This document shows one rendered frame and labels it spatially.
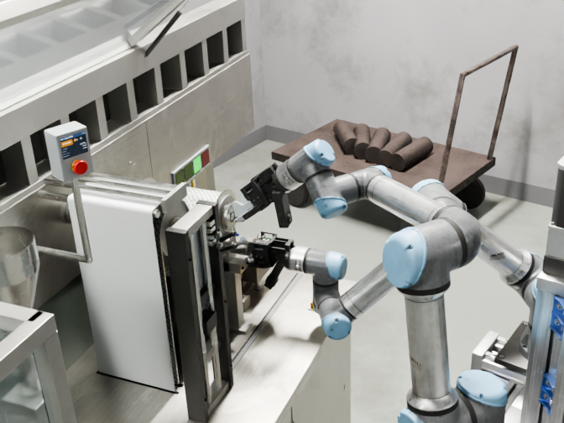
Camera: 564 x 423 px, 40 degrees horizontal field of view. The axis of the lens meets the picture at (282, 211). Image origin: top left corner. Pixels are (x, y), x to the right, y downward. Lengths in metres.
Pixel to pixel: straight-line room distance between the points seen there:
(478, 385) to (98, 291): 0.96
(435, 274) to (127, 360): 0.89
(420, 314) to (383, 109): 3.74
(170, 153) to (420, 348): 1.15
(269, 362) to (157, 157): 0.74
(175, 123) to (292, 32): 3.15
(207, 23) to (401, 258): 1.33
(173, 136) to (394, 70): 2.90
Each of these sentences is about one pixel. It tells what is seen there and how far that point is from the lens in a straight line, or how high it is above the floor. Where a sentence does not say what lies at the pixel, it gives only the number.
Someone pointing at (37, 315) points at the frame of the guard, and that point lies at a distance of 1.21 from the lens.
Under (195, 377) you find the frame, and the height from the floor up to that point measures 1.04.
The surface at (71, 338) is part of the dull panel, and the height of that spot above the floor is 0.98.
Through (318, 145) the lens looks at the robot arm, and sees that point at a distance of 1.96.
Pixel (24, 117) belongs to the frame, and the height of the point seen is 1.62.
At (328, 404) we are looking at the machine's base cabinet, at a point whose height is 0.58.
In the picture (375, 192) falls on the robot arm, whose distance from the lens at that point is 1.95.
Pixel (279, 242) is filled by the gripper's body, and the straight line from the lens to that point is 2.21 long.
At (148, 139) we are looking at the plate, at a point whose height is 1.38.
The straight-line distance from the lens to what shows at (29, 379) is 1.22.
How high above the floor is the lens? 2.24
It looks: 27 degrees down
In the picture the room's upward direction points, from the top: 3 degrees counter-clockwise
